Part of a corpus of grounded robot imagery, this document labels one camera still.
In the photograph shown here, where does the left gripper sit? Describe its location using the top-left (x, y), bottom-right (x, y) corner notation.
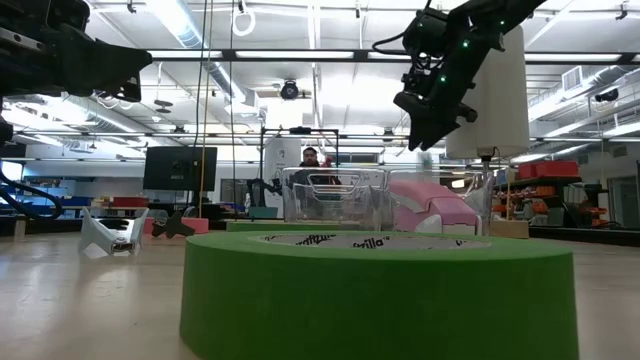
top-left (0, 0), bottom-right (154, 104)

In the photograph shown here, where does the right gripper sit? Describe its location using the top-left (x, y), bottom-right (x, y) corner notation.
top-left (393, 14), bottom-right (505, 152)

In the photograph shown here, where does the pink stapler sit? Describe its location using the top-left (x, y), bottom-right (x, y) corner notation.
top-left (388, 179), bottom-right (482, 235)

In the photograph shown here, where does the silver binder clip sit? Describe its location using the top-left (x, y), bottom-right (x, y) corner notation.
top-left (151, 209), bottom-right (196, 239)

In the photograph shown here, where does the red tape roll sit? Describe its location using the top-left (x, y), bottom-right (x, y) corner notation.
top-left (142, 216), bottom-right (210, 235)

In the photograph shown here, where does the green masking tape roll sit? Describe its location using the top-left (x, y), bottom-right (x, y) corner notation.
top-left (226, 220), bottom-right (362, 233)
top-left (179, 230), bottom-right (581, 360)

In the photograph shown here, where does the white shade wooden base lamp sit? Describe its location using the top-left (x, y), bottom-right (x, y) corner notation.
top-left (444, 24), bottom-right (530, 240)

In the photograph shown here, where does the clear plastic bin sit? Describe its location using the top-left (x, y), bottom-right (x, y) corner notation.
top-left (281, 167), bottom-right (396, 232)
top-left (389, 168), bottom-right (496, 236)

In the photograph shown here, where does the black monitor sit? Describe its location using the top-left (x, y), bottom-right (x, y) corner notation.
top-left (143, 146), bottom-right (218, 192)

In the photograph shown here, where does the person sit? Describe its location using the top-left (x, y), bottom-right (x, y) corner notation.
top-left (298, 146), bottom-right (342, 186)

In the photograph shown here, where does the red box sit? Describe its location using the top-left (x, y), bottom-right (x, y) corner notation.
top-left (112, 196), bottom-right (150, 209)

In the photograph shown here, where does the red storage bin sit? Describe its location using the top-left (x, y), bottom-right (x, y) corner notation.
top-left (517, 160), bottom-right (580, 180)

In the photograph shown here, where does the white hanging loop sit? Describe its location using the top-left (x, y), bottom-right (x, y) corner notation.
top-left (231, 0), bottom-right (257, 37)

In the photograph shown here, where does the storage shelf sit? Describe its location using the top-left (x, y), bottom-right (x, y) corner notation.
top-left (492, 174), bottom-right (584, 229)

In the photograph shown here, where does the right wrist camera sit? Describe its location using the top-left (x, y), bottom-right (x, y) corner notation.
top-left (372, 5), bottom-right (451, 69)

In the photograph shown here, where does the black background rig frame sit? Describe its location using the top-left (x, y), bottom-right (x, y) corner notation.
top-left (257, 126), bottom-right (341, 209)

